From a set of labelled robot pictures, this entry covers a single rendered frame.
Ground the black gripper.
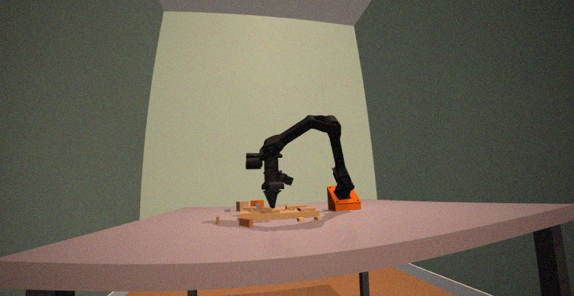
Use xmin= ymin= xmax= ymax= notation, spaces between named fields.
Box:
xmin=261 ymin=169 xmax=284 ymax=209

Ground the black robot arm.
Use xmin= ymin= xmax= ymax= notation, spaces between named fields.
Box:
xmin=246 ymin=115 xmax=355 ymax=200

